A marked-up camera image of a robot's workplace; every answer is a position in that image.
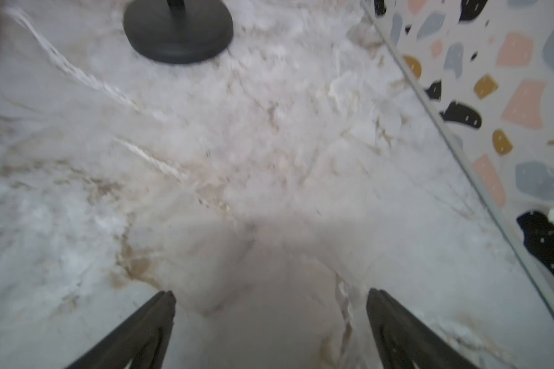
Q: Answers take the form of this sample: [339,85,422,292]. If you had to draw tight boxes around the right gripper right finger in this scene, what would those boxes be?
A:
[366,288,476,369]

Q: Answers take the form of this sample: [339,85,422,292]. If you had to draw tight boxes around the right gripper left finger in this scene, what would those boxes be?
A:
[69,291,176,368]

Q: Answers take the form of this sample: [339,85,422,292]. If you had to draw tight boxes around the black microphone on stand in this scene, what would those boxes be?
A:
[122,0,234,65]

